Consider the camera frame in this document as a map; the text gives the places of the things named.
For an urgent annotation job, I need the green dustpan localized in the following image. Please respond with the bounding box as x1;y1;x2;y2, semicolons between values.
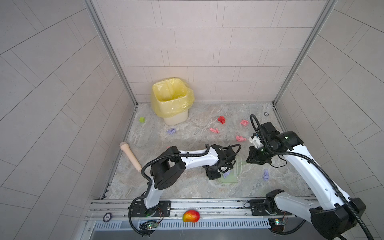
219;157;243;185

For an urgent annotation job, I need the beige bin yellow bag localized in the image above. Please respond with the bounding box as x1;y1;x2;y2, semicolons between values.
151;78;195;126

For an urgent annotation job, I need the purple paper scrap long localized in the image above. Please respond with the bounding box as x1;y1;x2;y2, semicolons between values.
223;170;231;179

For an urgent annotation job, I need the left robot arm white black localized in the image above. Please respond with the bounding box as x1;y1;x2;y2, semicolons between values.
133;144;241;210

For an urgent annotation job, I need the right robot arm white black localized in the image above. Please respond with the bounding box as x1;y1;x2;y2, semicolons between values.
247;114;373;240

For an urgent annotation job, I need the purple paper scrap right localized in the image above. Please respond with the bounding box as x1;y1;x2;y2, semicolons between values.
263;169;270;182

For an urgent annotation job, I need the pink paper scrap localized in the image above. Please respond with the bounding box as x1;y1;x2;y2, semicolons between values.
209;128;220;134
236;136;247;142
241;120;249;127

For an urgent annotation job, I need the pink paper scrap centre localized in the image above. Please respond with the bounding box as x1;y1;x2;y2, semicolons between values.
209;128;220;134

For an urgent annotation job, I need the pink paper scrap far right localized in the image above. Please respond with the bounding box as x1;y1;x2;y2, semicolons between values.
241;120;249;127

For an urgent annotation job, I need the red paper scrap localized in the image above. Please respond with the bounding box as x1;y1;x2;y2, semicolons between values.
218;116;226;124

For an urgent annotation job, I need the purple paper scrap near bin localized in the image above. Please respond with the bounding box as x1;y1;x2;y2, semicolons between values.
167;128;177;135

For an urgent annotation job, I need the red yellow mango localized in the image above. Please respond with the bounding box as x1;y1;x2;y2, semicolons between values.
183;210;201;223

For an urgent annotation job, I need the right circuit board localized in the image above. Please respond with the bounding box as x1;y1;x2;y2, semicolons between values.
268;218;287;233

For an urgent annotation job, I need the circuit board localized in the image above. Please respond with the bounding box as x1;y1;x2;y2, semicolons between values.
140;221;159;231
268;218;287;233

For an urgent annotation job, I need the beige rolling pin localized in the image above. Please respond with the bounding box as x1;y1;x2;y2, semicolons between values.
120;142;142;172

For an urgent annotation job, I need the left circuit board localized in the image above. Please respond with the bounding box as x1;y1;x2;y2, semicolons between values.
140;221;159;231

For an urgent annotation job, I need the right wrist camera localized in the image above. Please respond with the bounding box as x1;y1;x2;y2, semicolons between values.
249;136;264;149

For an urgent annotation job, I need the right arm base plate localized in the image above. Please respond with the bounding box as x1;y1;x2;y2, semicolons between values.
243;199;292;218

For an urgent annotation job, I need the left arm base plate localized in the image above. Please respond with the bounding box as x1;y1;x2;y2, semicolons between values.
129;200;172;218

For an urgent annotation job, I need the poker chip on rail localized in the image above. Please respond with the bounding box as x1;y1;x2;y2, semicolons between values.
103;213;113;223

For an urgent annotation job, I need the aluminium front rail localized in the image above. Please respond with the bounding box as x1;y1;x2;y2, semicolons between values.
80;196;338;232

